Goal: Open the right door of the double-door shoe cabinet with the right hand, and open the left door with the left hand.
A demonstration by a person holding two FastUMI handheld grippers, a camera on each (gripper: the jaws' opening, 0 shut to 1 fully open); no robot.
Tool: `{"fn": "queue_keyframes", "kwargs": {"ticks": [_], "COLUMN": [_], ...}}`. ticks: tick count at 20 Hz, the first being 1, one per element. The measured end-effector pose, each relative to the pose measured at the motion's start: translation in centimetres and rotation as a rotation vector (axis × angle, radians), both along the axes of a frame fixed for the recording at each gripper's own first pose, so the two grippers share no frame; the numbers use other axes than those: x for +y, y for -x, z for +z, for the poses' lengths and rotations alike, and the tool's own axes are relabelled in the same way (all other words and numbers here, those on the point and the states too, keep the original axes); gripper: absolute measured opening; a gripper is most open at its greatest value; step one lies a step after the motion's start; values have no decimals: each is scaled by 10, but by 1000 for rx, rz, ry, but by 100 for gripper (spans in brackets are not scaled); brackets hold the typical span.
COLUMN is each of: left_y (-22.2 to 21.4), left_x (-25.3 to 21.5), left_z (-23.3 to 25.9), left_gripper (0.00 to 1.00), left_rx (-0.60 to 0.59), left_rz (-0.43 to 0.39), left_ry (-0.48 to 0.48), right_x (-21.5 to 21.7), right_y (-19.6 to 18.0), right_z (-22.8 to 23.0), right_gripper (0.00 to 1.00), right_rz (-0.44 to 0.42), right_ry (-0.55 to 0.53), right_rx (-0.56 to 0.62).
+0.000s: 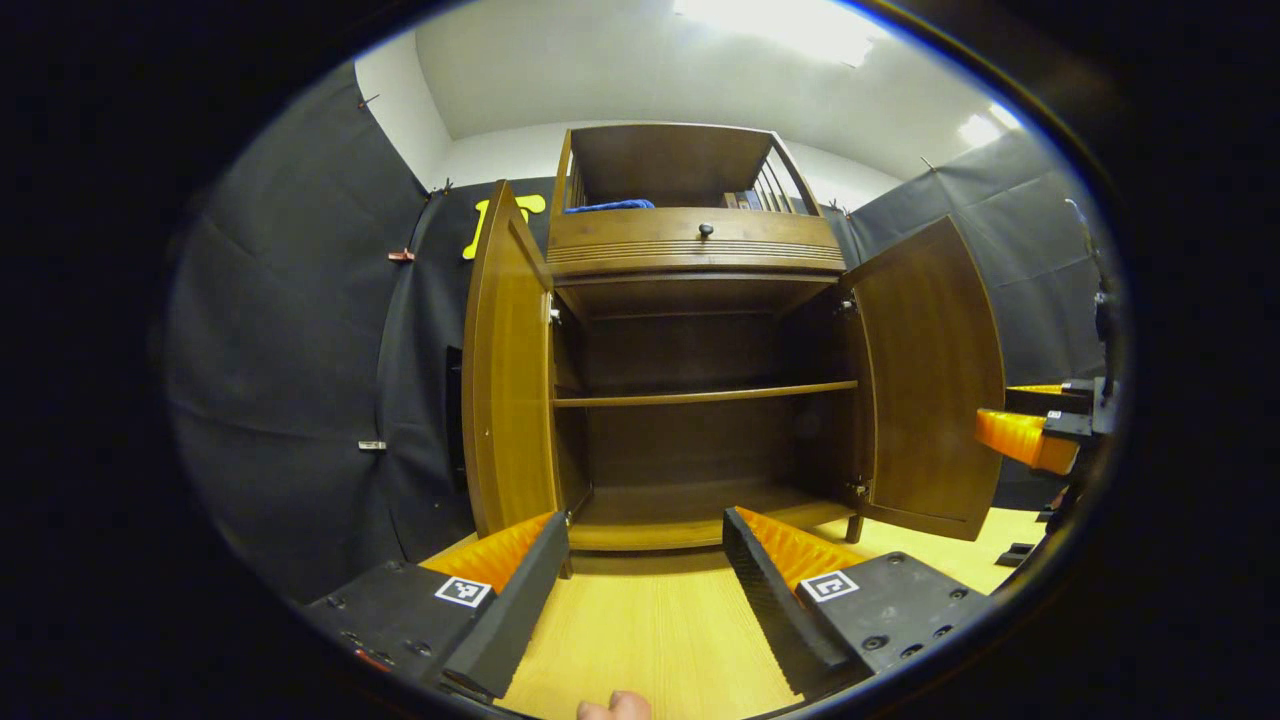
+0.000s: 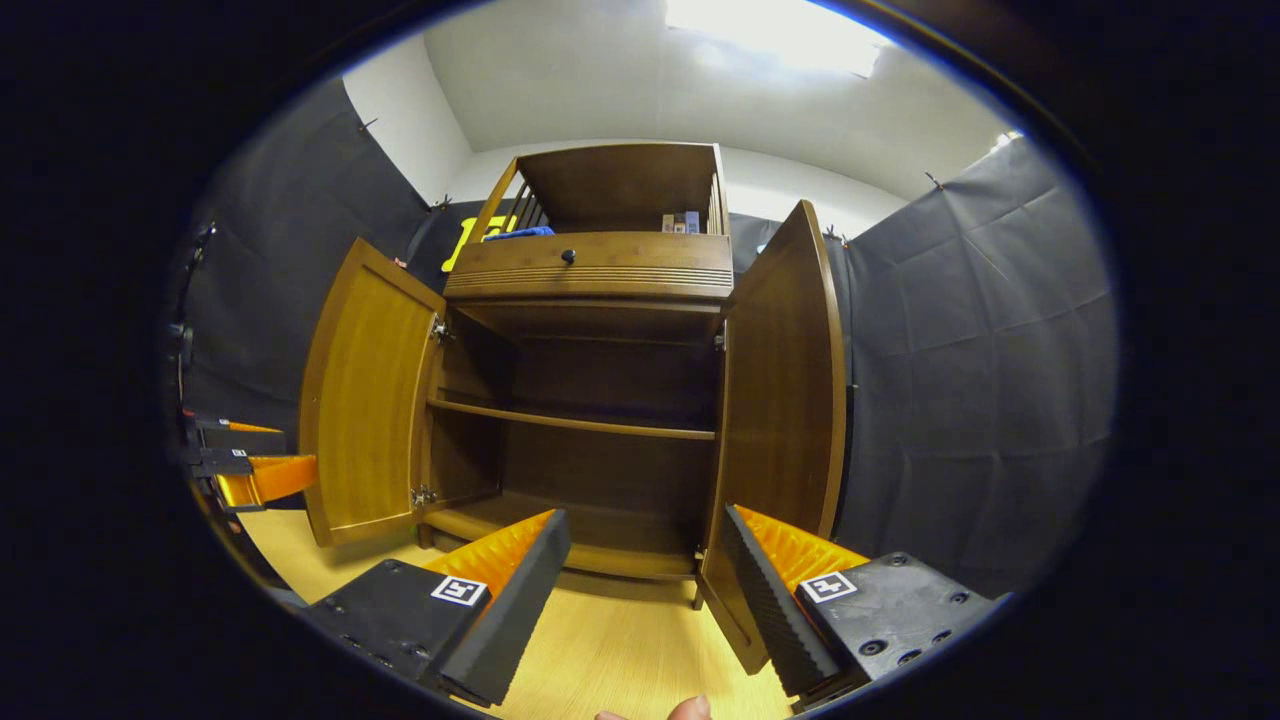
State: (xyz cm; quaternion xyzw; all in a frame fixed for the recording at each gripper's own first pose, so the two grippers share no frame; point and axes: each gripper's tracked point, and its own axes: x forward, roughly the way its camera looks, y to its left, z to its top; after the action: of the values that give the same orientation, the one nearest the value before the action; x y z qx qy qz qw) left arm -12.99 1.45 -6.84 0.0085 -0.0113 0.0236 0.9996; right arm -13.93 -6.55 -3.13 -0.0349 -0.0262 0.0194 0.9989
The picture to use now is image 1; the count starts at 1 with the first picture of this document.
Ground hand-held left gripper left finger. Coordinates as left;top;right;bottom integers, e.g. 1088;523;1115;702
300;512;571;701

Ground wooden cabinet shelf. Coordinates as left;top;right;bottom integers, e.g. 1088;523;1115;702
553;380;859;408

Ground black backdrop cloth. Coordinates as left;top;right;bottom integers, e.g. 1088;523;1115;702
375;178;561;561
168;62;431;601
820;130;1111;511

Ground wooden cabinet door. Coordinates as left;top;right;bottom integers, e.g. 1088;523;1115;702
845;215;1006;542
462;180;563;539

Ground small ceiling light panel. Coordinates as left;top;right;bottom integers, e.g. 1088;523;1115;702
958;103;1023;149

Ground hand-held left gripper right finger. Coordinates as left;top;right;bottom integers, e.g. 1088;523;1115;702
722;507;993;701

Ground wooden double-door shoe cabinet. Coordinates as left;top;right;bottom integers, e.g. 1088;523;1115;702
462;122;1006;553

